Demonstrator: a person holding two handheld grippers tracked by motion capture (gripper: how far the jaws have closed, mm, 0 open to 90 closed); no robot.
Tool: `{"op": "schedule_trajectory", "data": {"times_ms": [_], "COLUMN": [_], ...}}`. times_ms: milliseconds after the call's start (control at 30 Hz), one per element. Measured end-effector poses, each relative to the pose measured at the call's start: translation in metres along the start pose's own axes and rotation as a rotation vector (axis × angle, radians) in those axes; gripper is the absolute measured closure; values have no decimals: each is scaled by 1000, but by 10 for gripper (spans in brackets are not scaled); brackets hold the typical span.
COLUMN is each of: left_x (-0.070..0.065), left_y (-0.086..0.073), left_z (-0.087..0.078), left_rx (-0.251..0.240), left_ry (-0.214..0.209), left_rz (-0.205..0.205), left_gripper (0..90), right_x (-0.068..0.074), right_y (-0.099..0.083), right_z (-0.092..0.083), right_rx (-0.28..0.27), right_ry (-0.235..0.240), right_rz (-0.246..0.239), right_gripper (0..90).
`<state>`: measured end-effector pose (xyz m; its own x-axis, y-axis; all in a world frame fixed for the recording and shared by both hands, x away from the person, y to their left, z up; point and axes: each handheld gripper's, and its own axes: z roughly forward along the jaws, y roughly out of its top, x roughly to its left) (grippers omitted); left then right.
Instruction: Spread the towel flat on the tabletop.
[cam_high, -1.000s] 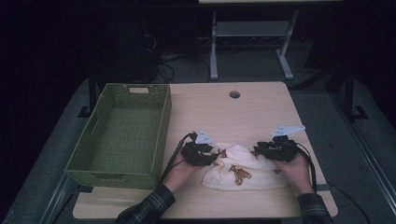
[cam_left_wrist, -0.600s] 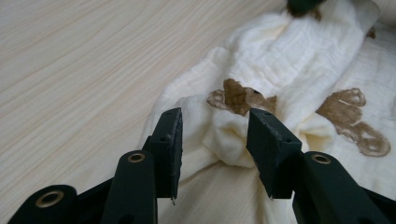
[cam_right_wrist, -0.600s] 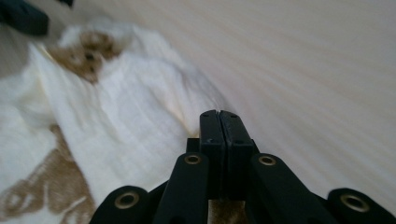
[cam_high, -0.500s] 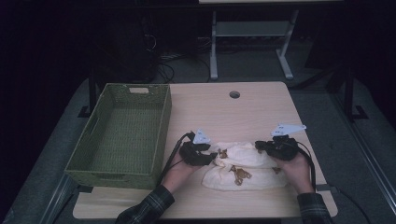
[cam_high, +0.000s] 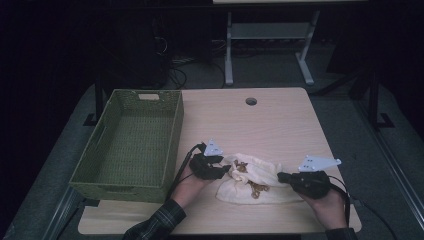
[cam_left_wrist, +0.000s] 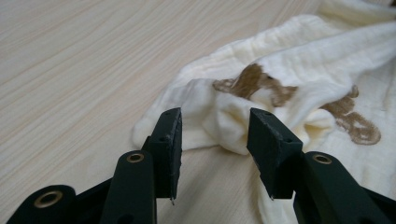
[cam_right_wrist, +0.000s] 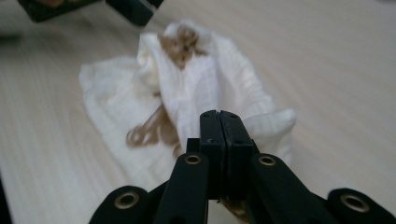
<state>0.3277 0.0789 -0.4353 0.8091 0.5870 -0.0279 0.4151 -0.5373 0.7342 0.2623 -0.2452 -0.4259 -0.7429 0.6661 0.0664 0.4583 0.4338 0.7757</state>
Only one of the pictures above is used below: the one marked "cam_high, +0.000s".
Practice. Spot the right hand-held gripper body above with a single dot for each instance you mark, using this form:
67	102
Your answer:
313	185

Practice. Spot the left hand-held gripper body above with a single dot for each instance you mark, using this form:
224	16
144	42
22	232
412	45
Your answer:
203	166

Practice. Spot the cream white cloth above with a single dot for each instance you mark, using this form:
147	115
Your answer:
260	173

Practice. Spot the green woven basket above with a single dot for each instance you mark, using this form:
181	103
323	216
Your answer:
133	146

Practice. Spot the person's right hand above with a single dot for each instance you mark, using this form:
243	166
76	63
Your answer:
328	208

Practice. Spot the person's left hand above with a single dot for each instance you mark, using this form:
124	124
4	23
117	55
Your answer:
190	191

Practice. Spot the black stand leg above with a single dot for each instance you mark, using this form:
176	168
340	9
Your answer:
374	100
98	100

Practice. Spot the dark computer tower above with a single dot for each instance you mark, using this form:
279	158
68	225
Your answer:
146	50

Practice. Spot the white metal stand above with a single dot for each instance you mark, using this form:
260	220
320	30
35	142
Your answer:
266	30

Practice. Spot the aluminium floor rail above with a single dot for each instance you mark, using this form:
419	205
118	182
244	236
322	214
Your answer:
393	160
61	213

